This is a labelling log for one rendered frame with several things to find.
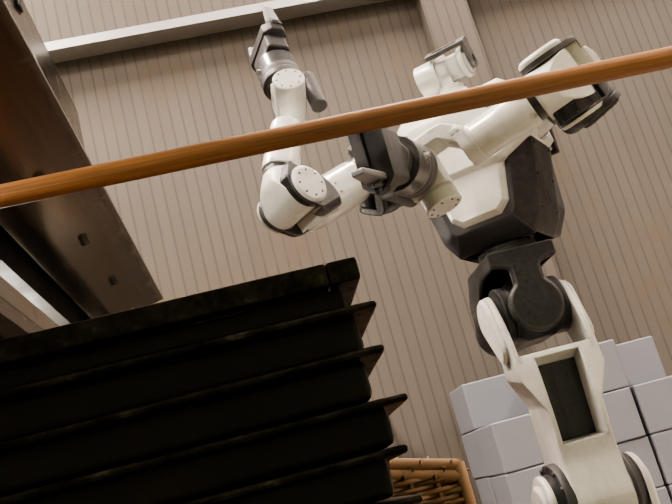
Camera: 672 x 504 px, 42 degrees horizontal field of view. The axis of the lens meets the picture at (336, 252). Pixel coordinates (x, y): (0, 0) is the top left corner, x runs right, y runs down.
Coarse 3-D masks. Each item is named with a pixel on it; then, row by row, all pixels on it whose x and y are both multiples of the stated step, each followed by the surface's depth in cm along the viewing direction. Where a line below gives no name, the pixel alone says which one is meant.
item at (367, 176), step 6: (360, 168) 123; (366, 168) 123; (354, 174) 123; (360, 174) 123; (366, 174) 123; (372, 174) 124; (378, 174) 125; (384, 174) 127; (360, 180) 125; (366, 180) 126; (372, 180) 127; (378, 180) 127; (372, 186) 127; (378, 186) 128
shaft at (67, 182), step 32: (608, 64) 121; (640, 64) 122; (448, 96) 118; (480, 96) 119; (512, 96) 120; (288, 128) 116; (320, 128) 116; (352, 128) 117; (128, 160) 113; (160, 160) 113; (192, 160) 114; (224, 160) 115; (0, 192) 111; (32, 192) 111; (64, 192) 112
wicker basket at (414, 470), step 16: (400, 464) 79; (416, 464) 79; (432, 464) 79; (448, 464) 80; (464, 464) 80; (400, 480) 79; (416, 480) 79; (432, 480) 79; (448, 480) 80; (464, 480) 79; (432, 496) 79; (448, 496) 79; (464, 496) 79
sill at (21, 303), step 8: (0, 280) 135; (0, 288) 134; (8, 288) 139; (0, 296) 133; (8, 296) 138; (16, 296) 143; (24, 296) 149; (16, 304) 142; (24, 304) 147; (32, 304) 153; (24, 312) 146; (32, 312) 152; (40, 312) 158; (32, 320) 151; (40, 320) 157; (48, 320) 164; (48, 328) 162
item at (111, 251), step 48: (0, 0) 108; (0, 48) 116; (0, 96) 126; (48, 96) 132; (0, 144) 138; (48, 144) 145; (96, 192) 171; (48, 240) 181; (96, 240) 193; (96, 288) 222; (144, 288) 241
